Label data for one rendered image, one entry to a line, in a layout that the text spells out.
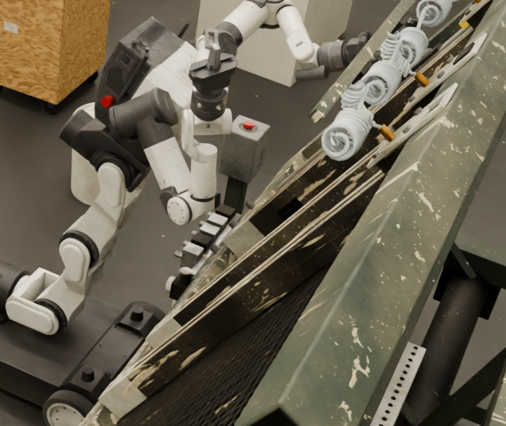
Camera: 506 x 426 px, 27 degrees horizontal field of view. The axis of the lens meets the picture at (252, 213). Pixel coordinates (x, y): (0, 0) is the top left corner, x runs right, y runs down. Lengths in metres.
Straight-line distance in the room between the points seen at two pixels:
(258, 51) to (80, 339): 2.52
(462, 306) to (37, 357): 1.44
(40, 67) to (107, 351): 1.84
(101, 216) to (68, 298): 0.40
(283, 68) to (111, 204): 2.71
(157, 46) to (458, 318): 1.24
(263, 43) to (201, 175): 3.12
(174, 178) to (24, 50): 2.44
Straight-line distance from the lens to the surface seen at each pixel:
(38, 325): 3.71
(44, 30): 5.05
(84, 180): 4.64
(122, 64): 2.99
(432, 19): 2.30
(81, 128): 3.22
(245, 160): 3.60
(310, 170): 2.84
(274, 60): 5.82
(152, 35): 3.05
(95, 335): 3.82
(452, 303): 3.42
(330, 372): 1.24
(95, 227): 3.38
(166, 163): 2.81
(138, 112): 2.82
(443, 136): 1.72
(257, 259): 2.43
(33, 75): 5.19
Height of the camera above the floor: 2.79
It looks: 36 degrees down
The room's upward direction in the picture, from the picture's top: 12 degrees clockwise
